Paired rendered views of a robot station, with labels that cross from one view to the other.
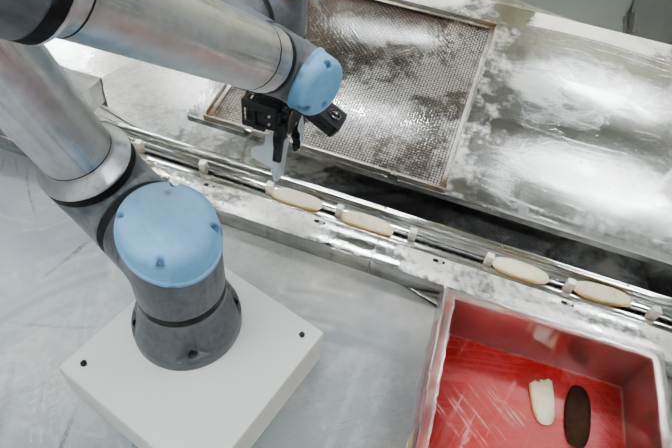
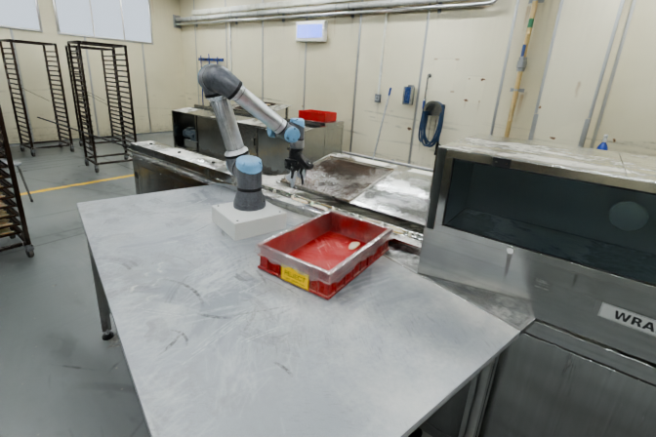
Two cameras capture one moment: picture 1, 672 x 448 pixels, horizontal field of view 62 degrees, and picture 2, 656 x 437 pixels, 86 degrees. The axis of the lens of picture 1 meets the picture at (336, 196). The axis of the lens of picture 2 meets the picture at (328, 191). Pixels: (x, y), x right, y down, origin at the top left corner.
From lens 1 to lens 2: 118 cm
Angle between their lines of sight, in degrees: 34
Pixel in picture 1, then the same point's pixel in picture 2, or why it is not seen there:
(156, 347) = (237, 200)
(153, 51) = (251, 108)
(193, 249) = (252, 163)
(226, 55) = (266, 115)
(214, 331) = (254, 199)
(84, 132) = (237, 139)
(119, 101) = not seen: hidden behind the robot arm
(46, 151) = (227, 139)
